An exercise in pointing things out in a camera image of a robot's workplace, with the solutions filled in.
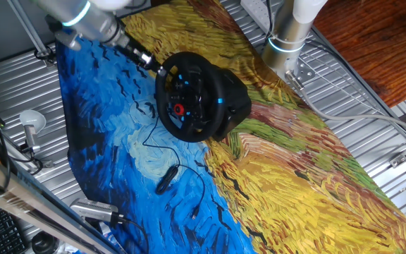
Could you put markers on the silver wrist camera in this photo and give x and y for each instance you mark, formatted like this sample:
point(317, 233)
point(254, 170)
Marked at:
point(67, 39)

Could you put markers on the black racing steering wheel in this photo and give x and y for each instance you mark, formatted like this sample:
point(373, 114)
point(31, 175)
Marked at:
point(210, 116)

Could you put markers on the aluminium frame beam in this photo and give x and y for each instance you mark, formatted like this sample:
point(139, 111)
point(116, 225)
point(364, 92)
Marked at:
point(30, 208)

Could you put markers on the aluminium frame pole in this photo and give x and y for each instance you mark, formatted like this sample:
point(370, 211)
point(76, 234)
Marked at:
point(26, 24)

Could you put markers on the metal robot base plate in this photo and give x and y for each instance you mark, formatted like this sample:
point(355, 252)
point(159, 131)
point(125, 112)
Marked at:
point(307, 72)

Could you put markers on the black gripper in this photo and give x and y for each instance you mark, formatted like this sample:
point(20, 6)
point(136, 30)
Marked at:
point(130, 47)

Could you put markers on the white power strip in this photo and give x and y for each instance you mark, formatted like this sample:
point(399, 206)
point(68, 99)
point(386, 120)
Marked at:
point(256, 12)

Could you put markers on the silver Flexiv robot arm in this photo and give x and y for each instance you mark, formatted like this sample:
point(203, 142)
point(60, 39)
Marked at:
point(86, 17)

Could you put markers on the silver depth camera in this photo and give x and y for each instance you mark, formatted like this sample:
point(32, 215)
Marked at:
point(93, 210)

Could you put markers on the painted wheat field mat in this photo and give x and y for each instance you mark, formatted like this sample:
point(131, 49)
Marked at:
point(294, 194)

